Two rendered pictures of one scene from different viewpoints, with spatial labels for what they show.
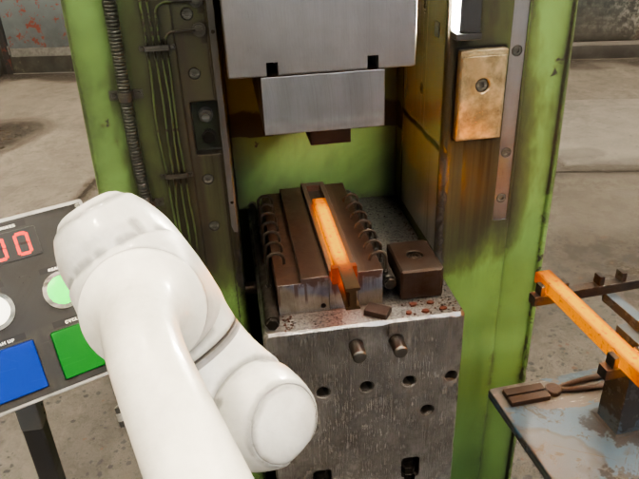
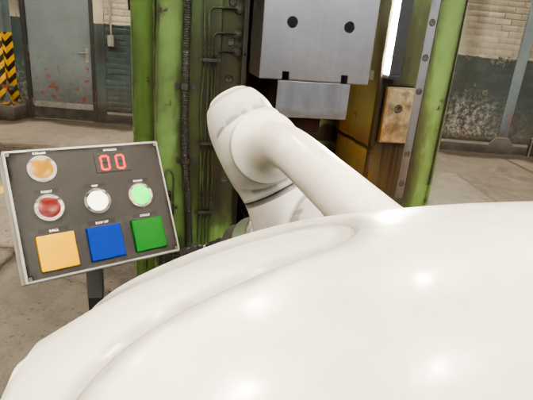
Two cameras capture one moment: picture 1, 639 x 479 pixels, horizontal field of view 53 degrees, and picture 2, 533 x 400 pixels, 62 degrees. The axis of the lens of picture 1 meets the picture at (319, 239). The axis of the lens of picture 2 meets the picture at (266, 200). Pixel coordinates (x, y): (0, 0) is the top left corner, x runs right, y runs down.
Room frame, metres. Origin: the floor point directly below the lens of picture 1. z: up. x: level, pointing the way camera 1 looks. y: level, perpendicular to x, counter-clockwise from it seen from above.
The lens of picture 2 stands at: (-0.17, 0.20, 1.46)
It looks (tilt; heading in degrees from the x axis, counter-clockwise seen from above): 20 degrees down; 354
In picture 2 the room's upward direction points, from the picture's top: 5 degrees clockwise
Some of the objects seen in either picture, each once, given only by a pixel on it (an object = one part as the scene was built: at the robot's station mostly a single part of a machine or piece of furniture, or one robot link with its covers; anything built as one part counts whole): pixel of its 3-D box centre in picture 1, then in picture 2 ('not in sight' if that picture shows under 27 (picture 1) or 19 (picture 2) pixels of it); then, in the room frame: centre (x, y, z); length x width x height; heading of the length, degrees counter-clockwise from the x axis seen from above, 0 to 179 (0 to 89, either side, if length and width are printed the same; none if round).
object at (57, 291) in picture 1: (63, 289); (140, 194); (0.85, 0.40, 1.09); 0.05 x 0.03 x 0.04; 97
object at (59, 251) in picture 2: not in sight; (58, 251); (0.70, 0.54, 1.01); 0.07 x 0.05 x 0.07; 122
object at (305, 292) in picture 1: (315, 239); not in sight; (1.22, 0.01, 0.96); 0.42 x 0.20 x 0.09; 7
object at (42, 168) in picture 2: not in sight; (42, 168); (0.77, 0.59, 1.16); 0.05 x 0.03 x 0.04; 97
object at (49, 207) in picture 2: not in sight; (49, 207); (0.74, 0.57, 1.09); 0.05 x 0.03 x 0.04; 97
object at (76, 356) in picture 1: (82, 347); (148, 233); (0.81, 0.38, 1.01); 0.07 x 0.05 x 0.07; 122
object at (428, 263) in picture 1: (414, 268); not in sight; (1.10, -0.19, 0.95); 0.12 x 0.08 x 0.06; 7
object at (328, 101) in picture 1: (307, 71); (293, 90); (1.22, 0.01, 1.32); 0.42 x 0.20 x 0.10; 7
